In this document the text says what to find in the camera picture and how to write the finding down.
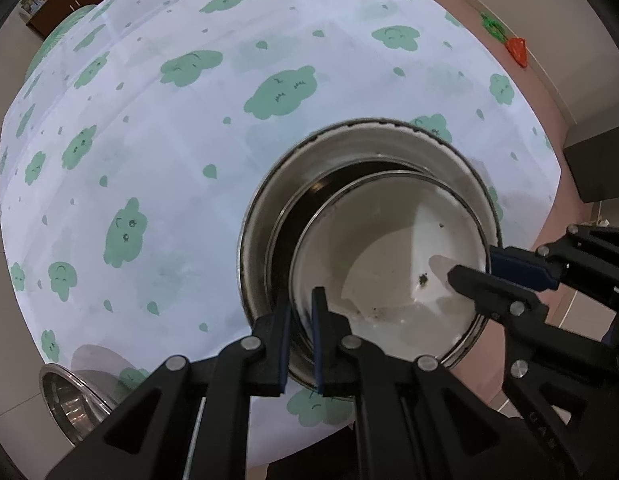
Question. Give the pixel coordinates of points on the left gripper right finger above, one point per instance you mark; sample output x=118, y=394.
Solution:
x=333, y=368

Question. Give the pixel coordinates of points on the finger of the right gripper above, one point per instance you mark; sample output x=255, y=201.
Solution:
x=523, y=268
x=497, y=299

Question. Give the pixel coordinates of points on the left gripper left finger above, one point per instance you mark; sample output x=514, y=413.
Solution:
x=269, y=374

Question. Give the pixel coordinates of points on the small steel bowl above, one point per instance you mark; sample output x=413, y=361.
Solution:
x=78, y=400

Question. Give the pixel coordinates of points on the large steel bowl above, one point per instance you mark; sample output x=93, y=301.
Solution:
x=307, y=176

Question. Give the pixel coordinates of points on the orange green floor toy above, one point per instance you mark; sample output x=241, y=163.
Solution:
x=516, y=46

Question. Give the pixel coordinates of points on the green cloud pattern tablecloth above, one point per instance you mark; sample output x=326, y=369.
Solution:
x=130, y=154

